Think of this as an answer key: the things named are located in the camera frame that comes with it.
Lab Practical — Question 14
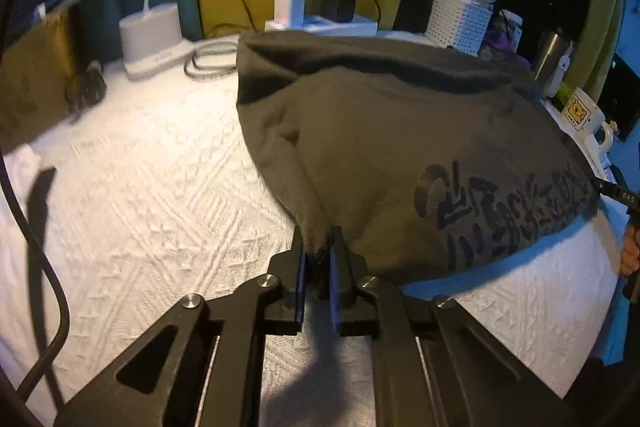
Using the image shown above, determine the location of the dark brown t-shirt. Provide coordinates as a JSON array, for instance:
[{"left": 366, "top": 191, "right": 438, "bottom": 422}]
[{"left": 236, "top": 31, "right": 598, "bottom": 284}]

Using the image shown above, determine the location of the person right hand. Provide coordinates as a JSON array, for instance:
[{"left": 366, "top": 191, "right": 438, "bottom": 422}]
[{"left": 620, "top": 221, "right": 640, "bottom": 275}]

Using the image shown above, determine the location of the white cream tube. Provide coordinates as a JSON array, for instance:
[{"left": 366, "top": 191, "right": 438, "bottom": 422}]
[{"left": 582, "top": 134, "right": 612, "bottom": 176}]

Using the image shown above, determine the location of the white cartoon mug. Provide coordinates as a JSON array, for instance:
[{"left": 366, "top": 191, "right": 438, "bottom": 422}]
[{"left": 561, "top": 88, "right": 614, "bottom": 153}]

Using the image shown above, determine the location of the black monitor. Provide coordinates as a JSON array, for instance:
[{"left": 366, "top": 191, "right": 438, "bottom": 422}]
[{"left": 598, "top": 54, "right": 639, "bottom": 141}]

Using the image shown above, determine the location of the stainless steel travel tumbler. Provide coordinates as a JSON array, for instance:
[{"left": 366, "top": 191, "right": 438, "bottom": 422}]
[{"left": 534, "top": 31, "right": 574, "bottom": 98}]

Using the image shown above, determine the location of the white quilted bed cover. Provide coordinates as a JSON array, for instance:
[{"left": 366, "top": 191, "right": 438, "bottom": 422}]
[{"left": 6, "top": 62, "right": 627, "bottom": 399}]

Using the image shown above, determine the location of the purple cloth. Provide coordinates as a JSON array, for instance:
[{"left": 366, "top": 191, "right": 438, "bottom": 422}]
[{"left": 478, "top": 15, "right": 520, "bottom": 64}]

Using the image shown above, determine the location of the white perforated plastic basket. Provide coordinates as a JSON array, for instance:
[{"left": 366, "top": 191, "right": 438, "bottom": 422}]
[{"left": 425, "top": 0, "right": 496, "bottom": 56}]

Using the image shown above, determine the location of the white desk lamp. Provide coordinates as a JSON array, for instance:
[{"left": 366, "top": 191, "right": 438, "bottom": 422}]
[{"left": 119, "top": 0, "right": 195, "bottom": 80}]

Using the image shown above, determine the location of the brown cardboard box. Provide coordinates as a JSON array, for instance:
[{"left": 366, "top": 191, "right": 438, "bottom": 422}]
[{"left": 0, "top": 12, "right": 79, "bottom": 153}]

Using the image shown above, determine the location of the white power strip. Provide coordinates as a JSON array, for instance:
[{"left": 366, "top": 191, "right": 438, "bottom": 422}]
[{"left": 264, "top": 14, "right": 378, "bottom": 37}]

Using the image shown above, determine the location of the white usb charger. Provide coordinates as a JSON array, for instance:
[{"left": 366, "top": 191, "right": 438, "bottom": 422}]
[{"left": 273, "top": 0, "right": 305, "bottom": 28}]

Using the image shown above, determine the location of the black braided cable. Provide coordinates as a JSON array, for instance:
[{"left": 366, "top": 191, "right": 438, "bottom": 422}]
[{"left": 0, "top": 150, "right": 72, "bottom": 403}]

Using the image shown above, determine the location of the black coiled cable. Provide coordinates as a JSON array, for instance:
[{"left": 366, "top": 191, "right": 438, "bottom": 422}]
[{"left": 183, "top": 38, "right": 241, "bottom": 84}]

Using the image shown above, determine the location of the small black bundled cable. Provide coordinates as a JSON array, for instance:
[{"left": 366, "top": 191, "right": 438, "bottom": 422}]
[{"left": 64, "top": 59, "right": 109, "bottom": 120}]

